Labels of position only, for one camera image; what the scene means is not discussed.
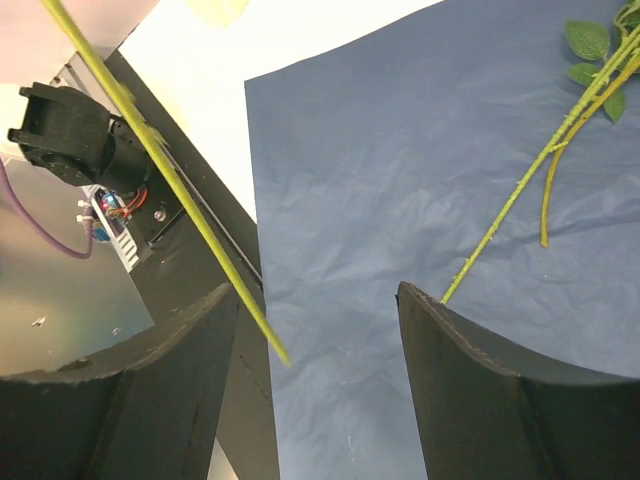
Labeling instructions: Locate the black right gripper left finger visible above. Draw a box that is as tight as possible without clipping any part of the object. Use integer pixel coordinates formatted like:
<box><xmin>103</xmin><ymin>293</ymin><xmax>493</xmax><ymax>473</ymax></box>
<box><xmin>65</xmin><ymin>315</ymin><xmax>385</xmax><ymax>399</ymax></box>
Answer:
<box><xmin>1</xmin><ymin>284</ymin><xmax>239</xmax><ymax>479</ymax></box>

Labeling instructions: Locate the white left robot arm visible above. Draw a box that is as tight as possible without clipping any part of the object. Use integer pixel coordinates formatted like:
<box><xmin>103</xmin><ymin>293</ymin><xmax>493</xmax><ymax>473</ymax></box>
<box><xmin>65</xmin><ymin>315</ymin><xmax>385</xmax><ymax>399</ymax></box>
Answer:
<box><xmin>7</xmin><ymin>82</ymin><xmax>152</xmax><ymax>194</ymax></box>

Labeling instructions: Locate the orange and pink flower bouquet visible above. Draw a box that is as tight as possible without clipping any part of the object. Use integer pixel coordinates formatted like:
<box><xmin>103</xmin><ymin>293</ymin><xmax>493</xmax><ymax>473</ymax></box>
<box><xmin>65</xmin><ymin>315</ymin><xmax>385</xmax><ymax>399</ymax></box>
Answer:
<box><xmin>441</xmin><ymin>1</ymin><xmax>639</xmax><ymax>304</ymax></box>

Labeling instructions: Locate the white ribbed vase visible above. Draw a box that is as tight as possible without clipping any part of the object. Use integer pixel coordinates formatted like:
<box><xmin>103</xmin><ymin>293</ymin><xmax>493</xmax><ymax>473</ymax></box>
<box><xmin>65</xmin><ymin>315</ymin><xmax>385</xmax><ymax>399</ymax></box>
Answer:
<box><xmin>185</xmin><ymin>0</ymin><xmax>249</xmax><ymax>27</ymax></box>

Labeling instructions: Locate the small pink flower stem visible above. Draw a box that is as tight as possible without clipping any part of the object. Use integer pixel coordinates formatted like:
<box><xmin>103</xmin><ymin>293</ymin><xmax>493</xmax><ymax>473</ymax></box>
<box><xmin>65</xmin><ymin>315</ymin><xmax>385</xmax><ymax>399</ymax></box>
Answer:
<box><xmin>43</xmin><ymin>1</ymin><xmax>292</xmax><ymax>366</ymax></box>

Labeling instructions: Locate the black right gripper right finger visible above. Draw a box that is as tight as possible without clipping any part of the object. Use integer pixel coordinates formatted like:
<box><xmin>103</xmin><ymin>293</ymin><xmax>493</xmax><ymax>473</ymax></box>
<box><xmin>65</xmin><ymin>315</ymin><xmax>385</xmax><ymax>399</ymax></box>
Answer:
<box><xmin>396</xmin><ymin>282</ymin><xmax>639</xmax><ymax>479</ymax></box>

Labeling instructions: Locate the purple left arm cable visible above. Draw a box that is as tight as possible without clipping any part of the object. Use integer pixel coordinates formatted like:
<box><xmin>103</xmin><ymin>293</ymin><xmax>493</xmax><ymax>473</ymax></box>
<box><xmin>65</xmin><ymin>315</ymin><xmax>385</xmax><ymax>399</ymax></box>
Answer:
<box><xmin>0</xmin><ymin>157</ymin><xmax>96</xmax><ymax>260</ymax></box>

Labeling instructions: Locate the left white cable duct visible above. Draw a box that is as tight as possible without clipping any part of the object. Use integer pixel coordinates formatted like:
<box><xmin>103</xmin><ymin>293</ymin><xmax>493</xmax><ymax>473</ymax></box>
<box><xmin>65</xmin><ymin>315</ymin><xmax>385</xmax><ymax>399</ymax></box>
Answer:
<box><xmin>82</xmin><ymin>185</ymin><xmax>140</xmax><ymax>273</ymax></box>

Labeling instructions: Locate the blue wrapping paper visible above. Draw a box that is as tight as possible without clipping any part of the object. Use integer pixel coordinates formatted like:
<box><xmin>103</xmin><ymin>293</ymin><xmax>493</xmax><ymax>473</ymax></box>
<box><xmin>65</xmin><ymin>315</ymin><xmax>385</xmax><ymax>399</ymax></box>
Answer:
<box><xmin>245</xmin><ymin>1</ymin><xmax>639</xmax><ymax>479</ymax></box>

